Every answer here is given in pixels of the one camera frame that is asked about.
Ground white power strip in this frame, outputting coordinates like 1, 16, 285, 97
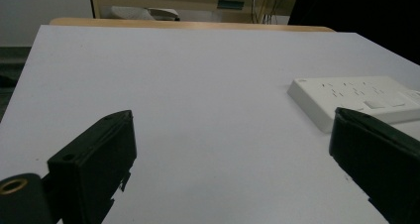
286, 75, 420, 134

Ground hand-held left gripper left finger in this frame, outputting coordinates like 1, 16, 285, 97
47, 109, 138, 224

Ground wooden cabinet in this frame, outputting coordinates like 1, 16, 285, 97
88, 0, 302, 25

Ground teal label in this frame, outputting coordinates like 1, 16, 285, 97
216, 0, 246, 11

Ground wooden table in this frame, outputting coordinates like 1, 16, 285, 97
49, 17, 336, 33

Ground hanging cables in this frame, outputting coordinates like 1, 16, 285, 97
251, 0, 287, 25

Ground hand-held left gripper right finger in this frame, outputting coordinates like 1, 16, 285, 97
329, 106, 420, 224

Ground grey chair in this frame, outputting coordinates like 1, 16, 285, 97
110, 5, 181, 22

